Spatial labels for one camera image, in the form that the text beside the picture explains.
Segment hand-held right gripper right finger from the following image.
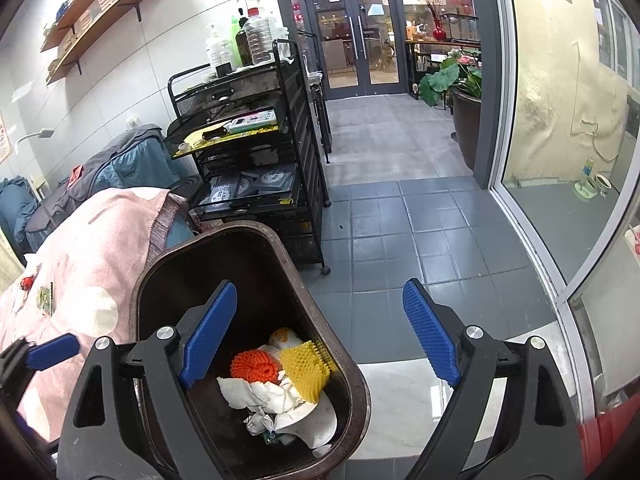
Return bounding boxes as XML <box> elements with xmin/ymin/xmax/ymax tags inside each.
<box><xmin>402</xmin><ymin>278</ymin><xmax>586</xmax><ymax>480</ymax></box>

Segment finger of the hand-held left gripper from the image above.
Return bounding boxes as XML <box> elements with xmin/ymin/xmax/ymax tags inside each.
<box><xmin>0</xmin><ymin>333</ymin><xmax>81</xmax><ymax>396</ymax></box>

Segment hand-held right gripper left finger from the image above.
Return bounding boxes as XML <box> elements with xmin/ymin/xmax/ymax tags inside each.
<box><xmin>57</xmin><ymin>280</ymin><xmax>238</xmax><ymax>480</ymax></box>

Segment orange foam fruit net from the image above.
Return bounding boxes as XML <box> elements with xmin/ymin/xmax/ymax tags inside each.
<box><xmin>230</xmin><ymin>350</ymin><xmax>280</xmax><ymax>386</ymax></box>

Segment brown plastic trash bin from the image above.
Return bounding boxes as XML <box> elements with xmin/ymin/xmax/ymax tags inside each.
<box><xmin>129</xmin><ymin>220</ymin><xmax>372</xmax><ymax>480</ymax></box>

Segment beige paper bag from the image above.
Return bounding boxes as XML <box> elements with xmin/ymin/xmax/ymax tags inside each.
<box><xmin>217</xmin><ymin>375</ymin><xmax>306</xmax><ymax>416</ymax></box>

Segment white orange paper cup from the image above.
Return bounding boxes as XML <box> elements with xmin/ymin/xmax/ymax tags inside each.
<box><xmin>269</xmin><ymin>327</ymin><xmax>306</xmax><ymax>353</ymax></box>

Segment yellow foam fruit net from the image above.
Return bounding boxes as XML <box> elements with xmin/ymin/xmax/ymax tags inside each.
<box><xmin>279</xmin><ymin>340</ymin><xmax>333</xmax><ymax>403</ymax></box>

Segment green white drink carton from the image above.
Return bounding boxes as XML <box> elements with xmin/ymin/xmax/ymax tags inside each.
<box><xmin>245</xmin><ymin>410</ymin><xmax>283</xmax><ymax>446</ymax></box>

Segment white paper plate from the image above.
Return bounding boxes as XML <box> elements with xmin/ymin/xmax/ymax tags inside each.
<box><xmin>275</xmin><ymin>395</ymin><xmax>338</xmax><ymax>451</ymax></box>

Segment beige cloth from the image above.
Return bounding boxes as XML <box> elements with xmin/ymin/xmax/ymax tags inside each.
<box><xmin>0</xmin><ymin>232</ymin><xmax>26</xmax><ymax>293</ymax></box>

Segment pink polka dot blanket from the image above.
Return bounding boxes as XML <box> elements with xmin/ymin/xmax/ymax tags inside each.
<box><xmin>0</xmin><ymin>187</ymin><xmax>190</xmax><ymax>446</ymax></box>

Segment dark printed box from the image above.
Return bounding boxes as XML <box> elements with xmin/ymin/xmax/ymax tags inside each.
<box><xmin>252</xmin><ymin>164</ymin><xmax>296</xmax><ymax>193</ymax></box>
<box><xmin>209</xmin><ymin>172</ymin><xmax>242</xmax><ymax>204</ymax></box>

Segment blue covered massage bed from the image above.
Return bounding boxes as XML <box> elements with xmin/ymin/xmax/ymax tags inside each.
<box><xmin>0</xmin><ymin>176</ymin><xmax>41</xmax><ymax>261</ymax></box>

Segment grey covered massage bed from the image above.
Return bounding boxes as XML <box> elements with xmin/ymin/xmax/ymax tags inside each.
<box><xmin>25</xmin><ymin>124</ymin><xmax>193</xmax><ymax>253</ymax></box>

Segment black metal trolley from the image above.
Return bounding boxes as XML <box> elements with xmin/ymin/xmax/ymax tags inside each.
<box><xmin>167</xmin><ymin>37</ymin><xmax>332</xmax><ymax>276</ymax></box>

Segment yellow mesh mat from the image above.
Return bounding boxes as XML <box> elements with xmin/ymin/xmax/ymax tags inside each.
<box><xmin>171</xmin><ymin>124</ymin><xmax>281</xmax><ymax>160</ymax></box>

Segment red plastic object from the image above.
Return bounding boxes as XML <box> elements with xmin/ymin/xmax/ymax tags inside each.
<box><xmin>575</xmin><ymin>400</ymin><xmax>640</xmax><ymax>461</ymax></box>

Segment dark plant pot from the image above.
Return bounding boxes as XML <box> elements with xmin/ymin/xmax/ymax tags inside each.
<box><xmin>450</xmin><ymin>85</ymin><xmax>483</xmax><ymax>171</ymax></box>

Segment small figure in dish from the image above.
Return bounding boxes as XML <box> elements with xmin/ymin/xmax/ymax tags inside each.
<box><xmin>574</xmin><ymin>157</ymin><xmax>598</xmax><ymax>202</ymax></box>

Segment white pink flat box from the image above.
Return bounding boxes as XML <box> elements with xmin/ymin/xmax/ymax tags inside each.
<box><xmin>222</xmin><ymin>109</ymin><xmax>277</xmax><ymax>133</ymax></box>

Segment white lamp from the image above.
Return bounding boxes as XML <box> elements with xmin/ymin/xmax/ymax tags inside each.
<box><xmin>14</xmin><ymin>129</ymin><xmax>55</xmax><ymax>156</ymax></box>

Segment green leafy plant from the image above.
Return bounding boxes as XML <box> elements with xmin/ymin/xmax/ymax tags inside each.
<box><xmin>419</xmin><ymin>49</ymin><xmax>483</xmax><ymax>108</ymax></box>

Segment white pump bottle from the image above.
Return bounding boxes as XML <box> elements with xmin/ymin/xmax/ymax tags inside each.
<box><xmin>205</xmin><ymin>24</ymin><xmax>227</xmax><ymax>73</ymax></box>

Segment dark glass bottle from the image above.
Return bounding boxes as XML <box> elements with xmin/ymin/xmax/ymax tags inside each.
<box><xmin>235</xmin><ymin>7</ymin><xmax>257</xmax><ymax>67</ymax></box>

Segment green plastic bottle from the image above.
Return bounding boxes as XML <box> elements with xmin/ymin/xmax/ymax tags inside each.
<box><xmin>229</xmin><ymin>12</ymin><xmax>246</xmax><ymax>68</ymax></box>

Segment clear plastic bottle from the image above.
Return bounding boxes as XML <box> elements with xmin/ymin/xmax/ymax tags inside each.
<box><xmin>245</xmin><ymin>6</ymin><xmax>277</xmax><ymax>66</ymax></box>

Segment glass double door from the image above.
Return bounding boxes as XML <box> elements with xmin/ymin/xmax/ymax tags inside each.
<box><xmin>299</xmin><ymin>0</ymin><xmax>407</xmax><ymax>101</ymax></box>

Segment wall poster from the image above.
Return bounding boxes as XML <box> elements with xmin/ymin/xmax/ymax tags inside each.
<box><xmin>0</xmin><ymin>110</ymin><xmax>12</xmax><ymax>163</ymax></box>

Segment long wooden wall shelf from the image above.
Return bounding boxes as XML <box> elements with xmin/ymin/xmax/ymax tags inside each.
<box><xmin>47</xmin><ymin>0</ymin><xmax>173</xmax><ymax>86</ymax></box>

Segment short wooden wall shelf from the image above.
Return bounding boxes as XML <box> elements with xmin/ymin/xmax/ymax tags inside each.
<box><xmin>40</xmin><ymin>0</ymin><xmax>126</xmax><ymax>53</ymax></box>

